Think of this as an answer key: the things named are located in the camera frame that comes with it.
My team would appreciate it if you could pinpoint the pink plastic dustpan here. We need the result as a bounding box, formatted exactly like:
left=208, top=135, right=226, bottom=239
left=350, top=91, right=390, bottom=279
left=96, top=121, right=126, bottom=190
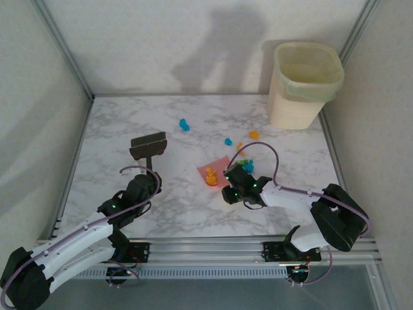
left=196, top=156, right=230, bottom=190

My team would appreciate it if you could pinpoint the brown hand brush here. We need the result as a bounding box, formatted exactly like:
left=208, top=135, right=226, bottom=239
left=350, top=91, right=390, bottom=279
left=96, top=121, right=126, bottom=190
left=128, top=130, right=168, bottom=177

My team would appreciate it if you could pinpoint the beige plastic trash bin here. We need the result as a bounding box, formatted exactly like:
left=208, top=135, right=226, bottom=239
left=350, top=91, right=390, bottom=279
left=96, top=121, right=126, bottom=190
left=267, top=41, right=345, bottom=130

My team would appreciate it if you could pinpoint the black controller board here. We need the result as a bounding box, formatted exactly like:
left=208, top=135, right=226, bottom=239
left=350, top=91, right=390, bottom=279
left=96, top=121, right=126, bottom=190
left=105, top=267, right=139, bottom=288
left=287, top=265, right=310, bottom=287

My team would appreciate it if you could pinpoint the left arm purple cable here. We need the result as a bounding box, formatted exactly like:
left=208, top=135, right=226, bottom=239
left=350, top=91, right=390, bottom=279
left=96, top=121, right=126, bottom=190
left=0, top=166, right=162, bottom=309

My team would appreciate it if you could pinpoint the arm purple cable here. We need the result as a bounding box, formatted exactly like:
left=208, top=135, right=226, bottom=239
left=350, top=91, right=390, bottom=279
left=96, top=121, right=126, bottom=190
left=0, top=166, right=162, bottom=309
left=237, top=141, right=370, bottom=287

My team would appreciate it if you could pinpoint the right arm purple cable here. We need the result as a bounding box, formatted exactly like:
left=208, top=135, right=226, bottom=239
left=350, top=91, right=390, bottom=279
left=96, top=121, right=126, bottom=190
left=237, top=141, right=370, bottom=287

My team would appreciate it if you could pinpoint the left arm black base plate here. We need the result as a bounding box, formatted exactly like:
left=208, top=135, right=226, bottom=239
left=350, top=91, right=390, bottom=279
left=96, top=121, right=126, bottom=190
left=124, top=242, right=151, bottom=263

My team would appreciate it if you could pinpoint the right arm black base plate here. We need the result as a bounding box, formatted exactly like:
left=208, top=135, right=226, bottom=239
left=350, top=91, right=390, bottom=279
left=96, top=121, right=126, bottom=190
left=263, top=240, right=323, bottom=262

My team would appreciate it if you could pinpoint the aluminium mounting rail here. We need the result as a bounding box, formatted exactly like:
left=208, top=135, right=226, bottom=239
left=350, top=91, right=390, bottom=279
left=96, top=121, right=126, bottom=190
left=30, top=237, right=383, bottom=267

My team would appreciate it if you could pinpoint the grey slotted cable duct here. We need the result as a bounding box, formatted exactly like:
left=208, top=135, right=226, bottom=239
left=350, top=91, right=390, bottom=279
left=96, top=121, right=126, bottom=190
left=72, top=266, right=288, bottom=280

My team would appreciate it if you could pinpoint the aluminium back rail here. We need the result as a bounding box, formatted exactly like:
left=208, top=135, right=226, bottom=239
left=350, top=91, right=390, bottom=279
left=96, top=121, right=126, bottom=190
left=92, top=92, right=271, bottom=98

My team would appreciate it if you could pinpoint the aluminium corner post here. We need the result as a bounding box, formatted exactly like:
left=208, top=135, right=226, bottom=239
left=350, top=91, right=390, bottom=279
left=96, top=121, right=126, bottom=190
left=30, top=0, right=95, bottom=99
left=337, top=0, right=383, bottom=65

